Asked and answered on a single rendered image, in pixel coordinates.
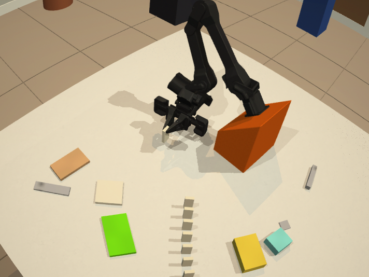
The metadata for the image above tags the green flat rectangular block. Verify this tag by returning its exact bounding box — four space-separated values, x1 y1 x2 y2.
101 213 136 257

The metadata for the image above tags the teal block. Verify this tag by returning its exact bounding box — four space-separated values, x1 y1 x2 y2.
264 227 293 256

